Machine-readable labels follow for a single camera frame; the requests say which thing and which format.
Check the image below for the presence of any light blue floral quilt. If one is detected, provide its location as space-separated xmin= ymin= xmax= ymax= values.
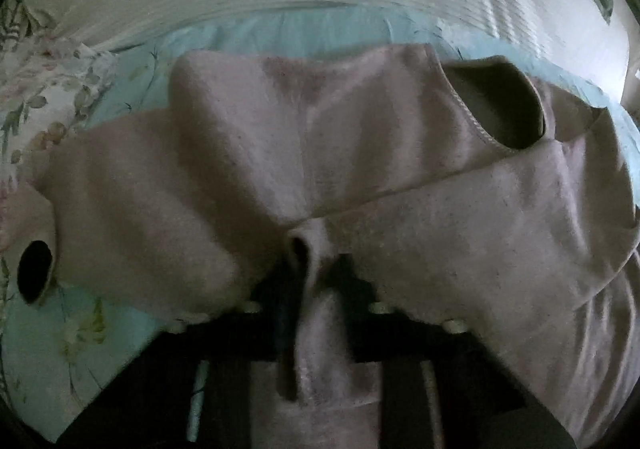
xmin=1 ymin=7 xmax=639 ymax=440

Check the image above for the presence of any white floral pillow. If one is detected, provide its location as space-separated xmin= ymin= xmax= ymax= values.
xmin=0 ymin=35 xmax=120 ymax=210

